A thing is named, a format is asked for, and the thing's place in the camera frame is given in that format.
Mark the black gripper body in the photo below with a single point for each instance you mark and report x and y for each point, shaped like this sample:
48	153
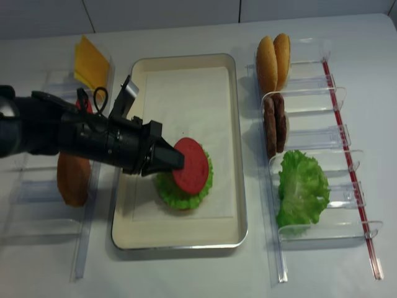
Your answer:
130	144

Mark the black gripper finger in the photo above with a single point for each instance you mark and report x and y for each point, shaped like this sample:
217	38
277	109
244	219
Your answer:
162	158

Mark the red tomato slice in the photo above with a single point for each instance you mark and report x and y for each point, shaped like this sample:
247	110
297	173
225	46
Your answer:
86	104
193	176

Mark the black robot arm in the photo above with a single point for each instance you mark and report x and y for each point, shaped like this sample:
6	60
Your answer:
43	124

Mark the green lettuce leaf on bun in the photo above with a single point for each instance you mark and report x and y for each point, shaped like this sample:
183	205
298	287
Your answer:
176	198

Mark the red tomato slice in rack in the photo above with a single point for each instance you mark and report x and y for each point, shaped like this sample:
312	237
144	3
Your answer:
86	104

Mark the yellow cheese slice back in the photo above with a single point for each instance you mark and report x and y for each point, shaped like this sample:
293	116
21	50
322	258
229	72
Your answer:
78	77

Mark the yellow cheese slice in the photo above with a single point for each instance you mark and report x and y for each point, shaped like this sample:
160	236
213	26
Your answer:
90	63
78	77

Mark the yellow cheese slice front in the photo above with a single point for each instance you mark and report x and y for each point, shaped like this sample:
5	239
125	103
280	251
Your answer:
90	63

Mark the brown meat patty left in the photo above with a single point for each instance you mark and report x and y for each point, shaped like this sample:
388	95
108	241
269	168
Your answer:
270	127

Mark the brown meat patty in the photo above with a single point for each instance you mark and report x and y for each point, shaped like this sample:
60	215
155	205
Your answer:
280	121
270	127

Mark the brown meat patty right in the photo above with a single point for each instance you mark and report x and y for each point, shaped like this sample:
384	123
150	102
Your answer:
280	121

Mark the green lettuce leaf in rack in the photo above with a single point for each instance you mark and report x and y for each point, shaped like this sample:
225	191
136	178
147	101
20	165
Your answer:
303	190

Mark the white paper sheet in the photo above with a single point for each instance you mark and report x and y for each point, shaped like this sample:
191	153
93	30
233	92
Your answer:
191	103

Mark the brown bun left rack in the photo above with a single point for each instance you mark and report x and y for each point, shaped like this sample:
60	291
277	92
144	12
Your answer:
73	175

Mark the cream metal tray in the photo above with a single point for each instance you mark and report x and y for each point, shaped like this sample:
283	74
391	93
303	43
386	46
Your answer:
184	233

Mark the clear acrylic left rack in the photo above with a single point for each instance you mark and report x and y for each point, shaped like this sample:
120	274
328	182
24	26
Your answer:
42	237

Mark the clear acrylic rack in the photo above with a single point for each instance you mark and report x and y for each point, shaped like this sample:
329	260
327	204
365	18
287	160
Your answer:
313	104
42	237

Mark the golden bun half left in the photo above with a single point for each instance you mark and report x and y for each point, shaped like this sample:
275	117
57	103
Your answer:
266	64

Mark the golden bun half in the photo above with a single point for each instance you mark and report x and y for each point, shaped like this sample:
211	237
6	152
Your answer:
266	64
282	52

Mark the clear acrylic right rack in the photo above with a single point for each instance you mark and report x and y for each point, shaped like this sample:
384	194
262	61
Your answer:
313	104

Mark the golden bun half right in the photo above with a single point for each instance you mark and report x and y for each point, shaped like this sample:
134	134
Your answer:
282	52

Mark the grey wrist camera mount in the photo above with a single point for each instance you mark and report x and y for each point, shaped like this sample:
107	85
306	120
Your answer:
125	99

